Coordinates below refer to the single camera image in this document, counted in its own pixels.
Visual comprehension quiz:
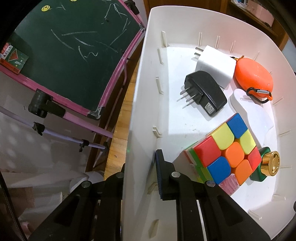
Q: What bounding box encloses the multicolour puzzle cube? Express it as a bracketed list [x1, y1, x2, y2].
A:
[183, 113, 261, 196]

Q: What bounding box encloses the white plastic storage bin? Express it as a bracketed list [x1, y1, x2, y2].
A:
[122, 6, 295, 240]

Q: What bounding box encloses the wooden table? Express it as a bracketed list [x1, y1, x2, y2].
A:
[104, 61, 139, 180]

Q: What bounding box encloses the green bottle gold cap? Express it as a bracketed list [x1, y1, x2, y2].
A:
[249, 147, 280, 182]

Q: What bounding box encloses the black power adapter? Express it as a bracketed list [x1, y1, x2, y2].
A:
[180, 70, 227, 117]

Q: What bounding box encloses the orange round case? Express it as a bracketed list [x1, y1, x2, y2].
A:
[231, 55, 274, 104]

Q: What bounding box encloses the red green card box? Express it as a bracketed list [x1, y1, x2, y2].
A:
[1, 42, 29, 74]

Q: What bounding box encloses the white wall charger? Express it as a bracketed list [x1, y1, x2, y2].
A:
[195, 45, 236, 89]

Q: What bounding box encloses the green chalkboard pink frame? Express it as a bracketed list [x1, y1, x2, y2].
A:
[0, 0, 147, 139]

